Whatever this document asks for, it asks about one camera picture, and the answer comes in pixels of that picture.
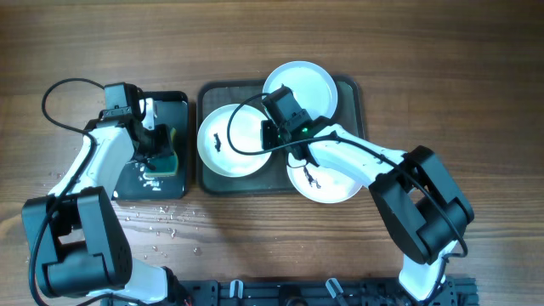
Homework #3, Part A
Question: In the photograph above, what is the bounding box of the green yellow sponge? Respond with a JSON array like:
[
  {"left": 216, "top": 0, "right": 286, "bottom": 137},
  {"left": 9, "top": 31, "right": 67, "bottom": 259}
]
[{"left": 144, "top": 127, "right": 179, "bottom": 178}]

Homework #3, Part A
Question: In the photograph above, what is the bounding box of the white plate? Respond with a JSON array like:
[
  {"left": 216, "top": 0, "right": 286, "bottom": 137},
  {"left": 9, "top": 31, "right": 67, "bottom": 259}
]
[
  {"left": 286, "top": 153, "right": 362, "bottom": 204},
  {"left": 263, "top": 61, "right": 338, "bottom": 119},
  {"left": 197, "top": 104, "right": 271, "bottom": 178}
]

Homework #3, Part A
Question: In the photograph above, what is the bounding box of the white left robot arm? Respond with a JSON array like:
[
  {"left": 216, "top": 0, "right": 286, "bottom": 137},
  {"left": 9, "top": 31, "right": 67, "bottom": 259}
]
[{"left": 22, "top": 119, "right": 190, "bottom": 305}]

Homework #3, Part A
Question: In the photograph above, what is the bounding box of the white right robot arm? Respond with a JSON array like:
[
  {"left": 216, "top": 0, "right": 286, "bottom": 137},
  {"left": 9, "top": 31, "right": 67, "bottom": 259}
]
[{"left": 261, "top": 120, "right": 474, "bottom": 304}]

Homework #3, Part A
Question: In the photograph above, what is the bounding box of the black water tray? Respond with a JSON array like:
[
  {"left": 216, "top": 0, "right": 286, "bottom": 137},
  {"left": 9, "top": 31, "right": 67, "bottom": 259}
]
[{"left": 112, "top": 91, "right": 190, "bottom": 201}]

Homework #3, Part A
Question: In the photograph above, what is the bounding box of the dark grey serving tray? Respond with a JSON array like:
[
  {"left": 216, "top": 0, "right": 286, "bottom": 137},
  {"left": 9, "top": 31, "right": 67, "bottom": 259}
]
[{"left": 195, "top": 74, "right": 366, "bottom": 197}]

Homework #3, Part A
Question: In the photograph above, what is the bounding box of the white plate top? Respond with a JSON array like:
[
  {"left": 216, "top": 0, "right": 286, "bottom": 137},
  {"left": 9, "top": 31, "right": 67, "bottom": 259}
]
[{"left": 263, "top": 61, "right": 338, "bottom": 119}]

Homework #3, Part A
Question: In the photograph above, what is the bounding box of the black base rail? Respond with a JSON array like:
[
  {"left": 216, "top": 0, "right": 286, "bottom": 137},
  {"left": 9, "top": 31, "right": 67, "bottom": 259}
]
[{"left": 169, "top": 276, "right": 479, "bottom": 306}]

